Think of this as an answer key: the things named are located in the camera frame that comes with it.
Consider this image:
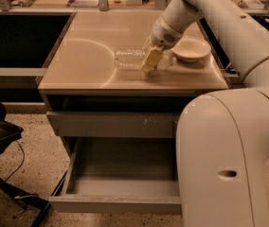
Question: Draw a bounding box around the closed grey top drawer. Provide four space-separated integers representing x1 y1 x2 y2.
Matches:
46 112 179 138

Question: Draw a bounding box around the white ceramic bowl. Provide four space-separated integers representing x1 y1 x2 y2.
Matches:
171 37 211 62

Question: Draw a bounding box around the open grey middle drawer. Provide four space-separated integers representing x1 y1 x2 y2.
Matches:
49 138 181 215

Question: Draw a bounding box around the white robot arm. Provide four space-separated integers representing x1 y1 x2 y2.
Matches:
150 0 269 227

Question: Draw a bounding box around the clear plastic water bottle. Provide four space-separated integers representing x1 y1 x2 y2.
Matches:
115 48 173 70

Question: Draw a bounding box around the grey drawer cabinet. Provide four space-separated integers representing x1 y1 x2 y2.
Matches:
35 10 231 216

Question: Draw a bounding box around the black floor cable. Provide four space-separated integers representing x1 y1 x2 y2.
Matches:
2 139 27 183

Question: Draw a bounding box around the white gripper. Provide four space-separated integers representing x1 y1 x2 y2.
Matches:
140 16 183 73

